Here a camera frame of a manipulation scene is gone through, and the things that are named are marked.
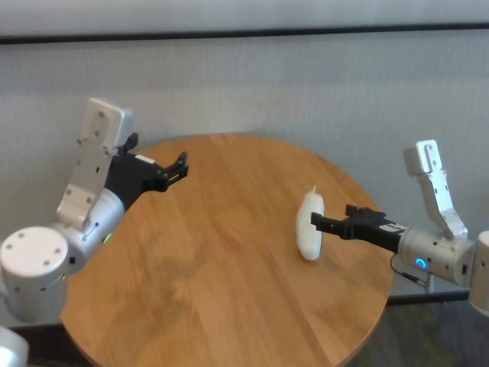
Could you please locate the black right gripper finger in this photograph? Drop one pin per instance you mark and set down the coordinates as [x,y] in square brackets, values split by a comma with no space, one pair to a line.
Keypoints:
[328,225]
[357,210]

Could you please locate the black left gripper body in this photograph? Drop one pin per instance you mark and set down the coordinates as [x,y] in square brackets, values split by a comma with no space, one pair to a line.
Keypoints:
[131,179]

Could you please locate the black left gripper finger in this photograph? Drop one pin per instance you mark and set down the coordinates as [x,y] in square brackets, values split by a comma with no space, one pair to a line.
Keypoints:
[131,140]
[175,168]

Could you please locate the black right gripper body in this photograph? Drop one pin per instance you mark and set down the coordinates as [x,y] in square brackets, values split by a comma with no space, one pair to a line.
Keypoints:
[372,229]

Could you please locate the white plastic-wrapped sandbag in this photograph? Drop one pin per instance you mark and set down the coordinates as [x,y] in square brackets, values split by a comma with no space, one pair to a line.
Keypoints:
[310,225]

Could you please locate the black wall trim strip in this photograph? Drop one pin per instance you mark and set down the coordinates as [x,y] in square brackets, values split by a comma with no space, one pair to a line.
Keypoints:
[244,32]

